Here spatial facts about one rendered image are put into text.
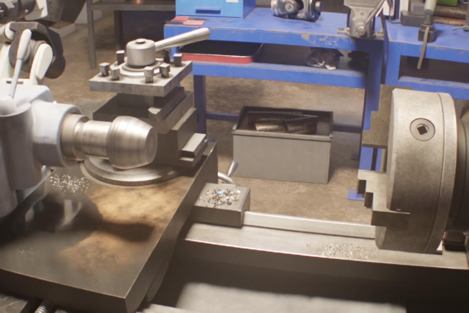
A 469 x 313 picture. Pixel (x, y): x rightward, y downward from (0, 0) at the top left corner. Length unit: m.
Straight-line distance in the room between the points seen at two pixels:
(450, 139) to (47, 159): 0.65
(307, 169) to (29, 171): 2.18
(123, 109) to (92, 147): 0.23
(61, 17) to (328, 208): 1.60
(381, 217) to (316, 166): 2.22
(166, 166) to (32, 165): 0.31
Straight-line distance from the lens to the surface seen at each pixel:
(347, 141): 3.51
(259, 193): 2.89
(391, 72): 2.61
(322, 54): 2.68
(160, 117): 1.05
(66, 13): 2.08
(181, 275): 1.19
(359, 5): 2.37
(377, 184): 0.79
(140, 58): 1.10
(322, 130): 3.03
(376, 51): 2.58
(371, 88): 2.64
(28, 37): 0.95
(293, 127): 2.92
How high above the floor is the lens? 1.48
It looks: 26 degrees down
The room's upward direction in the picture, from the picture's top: 1 degrees clockwise
